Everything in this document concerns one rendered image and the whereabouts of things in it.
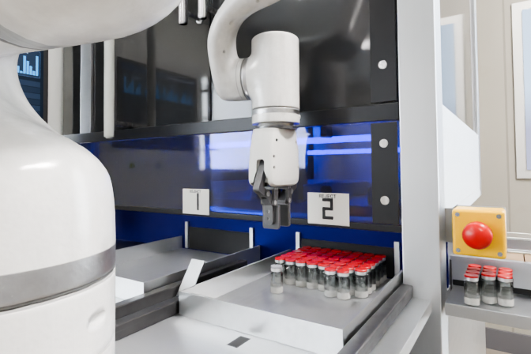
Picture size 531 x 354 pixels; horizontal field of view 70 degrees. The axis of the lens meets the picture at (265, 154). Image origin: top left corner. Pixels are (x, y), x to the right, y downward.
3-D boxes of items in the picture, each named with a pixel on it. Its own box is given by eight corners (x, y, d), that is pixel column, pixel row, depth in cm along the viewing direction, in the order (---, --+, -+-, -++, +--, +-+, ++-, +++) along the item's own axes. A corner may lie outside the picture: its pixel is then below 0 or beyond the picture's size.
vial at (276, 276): (274, 289, 68) (274, 265, 68) (285, 291, 67) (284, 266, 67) (268, 292, 66) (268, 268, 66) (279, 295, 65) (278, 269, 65)
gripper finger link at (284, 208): (281, 187, 72) (282, 223, 71) (273, 188, 69) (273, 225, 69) (296, 187, 70) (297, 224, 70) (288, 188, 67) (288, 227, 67)
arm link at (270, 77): (239, 108, 65) (292, 105, 62) (239, 32, 66) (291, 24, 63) (257, 114, 73) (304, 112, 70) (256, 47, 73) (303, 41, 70)
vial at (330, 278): (327, 292, 66) (326, 265, 66) (339, 295, 65) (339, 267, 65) (321, 296, 64) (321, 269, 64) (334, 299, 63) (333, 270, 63)
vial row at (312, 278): (278, 279, 74) (277, 255, 74) (370, 295, 64) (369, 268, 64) (272, 282, 72) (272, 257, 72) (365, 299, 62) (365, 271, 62)
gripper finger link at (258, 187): (267, 148, 66) (277, 174, 68) (246, 175, 60) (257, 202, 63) (273, 148, 65) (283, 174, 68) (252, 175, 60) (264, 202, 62)
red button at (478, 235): (464, 244, 60) (463, 219, 60) (494, 247, 58) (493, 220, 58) (461, 249, 57) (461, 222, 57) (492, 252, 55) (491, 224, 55)
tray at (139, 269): (181, 248, 104) (181, 235, 104) (260, 260, 90) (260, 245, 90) (56, 280, 76) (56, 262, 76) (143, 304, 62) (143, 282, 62)
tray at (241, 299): (289, 265, 86) (289, 249, 86) (410, 282, 72) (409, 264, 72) (178, 314, 57) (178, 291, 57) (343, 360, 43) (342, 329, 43)
